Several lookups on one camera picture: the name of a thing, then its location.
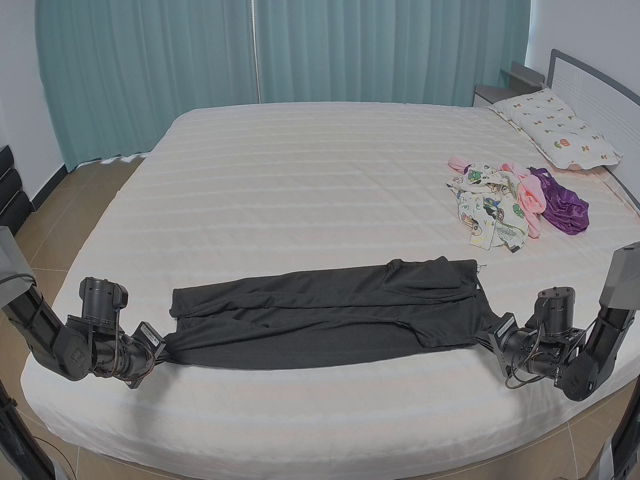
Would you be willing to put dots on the white printed pillow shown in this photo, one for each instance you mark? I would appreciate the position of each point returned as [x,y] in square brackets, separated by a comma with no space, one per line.
[555,125]

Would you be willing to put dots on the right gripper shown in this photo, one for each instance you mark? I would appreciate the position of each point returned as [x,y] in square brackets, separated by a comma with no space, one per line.
[517,350]

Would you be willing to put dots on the purple satin garment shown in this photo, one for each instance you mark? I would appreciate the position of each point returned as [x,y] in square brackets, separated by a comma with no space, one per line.
[565,208]

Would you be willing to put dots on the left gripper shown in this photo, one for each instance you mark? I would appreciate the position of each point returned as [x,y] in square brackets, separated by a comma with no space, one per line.
[130,355]

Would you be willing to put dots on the bed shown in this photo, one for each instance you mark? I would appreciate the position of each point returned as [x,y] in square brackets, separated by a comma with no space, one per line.
[300,168]

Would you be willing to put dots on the blue-green curtain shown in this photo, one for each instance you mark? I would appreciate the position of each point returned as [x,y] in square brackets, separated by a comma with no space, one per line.
[390,33]
[150,58]

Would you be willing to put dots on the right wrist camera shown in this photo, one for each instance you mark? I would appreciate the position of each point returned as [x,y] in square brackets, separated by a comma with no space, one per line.
[531,327]

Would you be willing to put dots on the grey white bedside table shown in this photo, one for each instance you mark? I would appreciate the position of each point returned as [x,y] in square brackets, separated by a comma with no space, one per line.
[507,88]

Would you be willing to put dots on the white printed pyjama garment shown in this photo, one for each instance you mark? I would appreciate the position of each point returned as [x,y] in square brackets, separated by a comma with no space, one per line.
[490,213]

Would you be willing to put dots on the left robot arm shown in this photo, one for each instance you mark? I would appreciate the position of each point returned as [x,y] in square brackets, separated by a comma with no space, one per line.
[45,328]

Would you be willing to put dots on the pink garment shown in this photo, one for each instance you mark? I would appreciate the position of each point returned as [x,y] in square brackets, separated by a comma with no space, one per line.
[530,198]

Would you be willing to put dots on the black T-shirt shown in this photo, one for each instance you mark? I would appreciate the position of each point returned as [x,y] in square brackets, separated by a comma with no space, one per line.
[325,328]

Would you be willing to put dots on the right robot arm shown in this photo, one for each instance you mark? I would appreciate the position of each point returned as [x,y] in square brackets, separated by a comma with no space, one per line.
[600,338]

